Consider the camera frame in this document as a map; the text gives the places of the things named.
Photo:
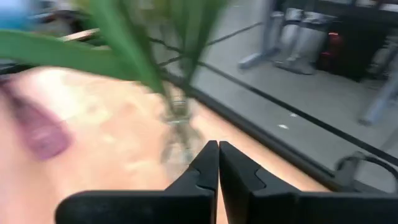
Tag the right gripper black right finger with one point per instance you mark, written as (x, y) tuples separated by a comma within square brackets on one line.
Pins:
[(245, 186)]

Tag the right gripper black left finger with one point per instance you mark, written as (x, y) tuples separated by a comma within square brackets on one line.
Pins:
[(202, 186)]

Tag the clear glass vase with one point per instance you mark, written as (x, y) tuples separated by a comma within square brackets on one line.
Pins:
[(180, 124)]

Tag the black cabinet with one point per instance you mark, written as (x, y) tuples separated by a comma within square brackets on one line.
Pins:
[(357, 46)]

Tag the light wood board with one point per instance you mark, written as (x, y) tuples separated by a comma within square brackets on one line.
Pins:
[(81, 35)]

